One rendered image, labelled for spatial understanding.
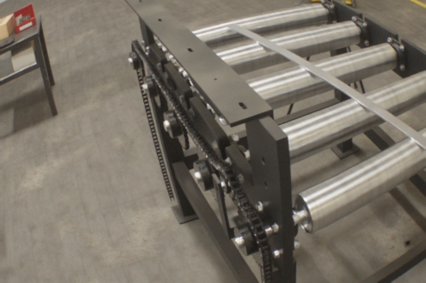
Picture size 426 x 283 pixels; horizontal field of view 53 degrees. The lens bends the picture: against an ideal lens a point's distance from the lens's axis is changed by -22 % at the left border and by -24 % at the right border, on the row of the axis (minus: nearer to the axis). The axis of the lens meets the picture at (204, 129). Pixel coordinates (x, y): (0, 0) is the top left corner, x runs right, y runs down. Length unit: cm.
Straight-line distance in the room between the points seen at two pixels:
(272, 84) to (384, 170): 60
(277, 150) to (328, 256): 135
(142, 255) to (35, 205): 90
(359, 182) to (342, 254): 106
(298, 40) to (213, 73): 88
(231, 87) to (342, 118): 47
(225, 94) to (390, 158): 49
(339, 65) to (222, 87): 75
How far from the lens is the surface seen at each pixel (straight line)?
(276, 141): 95
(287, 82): 169
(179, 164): 238
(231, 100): 107
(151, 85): 186
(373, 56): 188
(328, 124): 146
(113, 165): 312
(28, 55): 387
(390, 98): 159
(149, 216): 266
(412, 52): 195
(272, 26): 227
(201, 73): 119
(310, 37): 204
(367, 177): 124
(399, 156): 131
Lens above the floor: 168
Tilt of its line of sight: 32 degrees down
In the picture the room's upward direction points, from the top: 12 degrees counter-clockwise
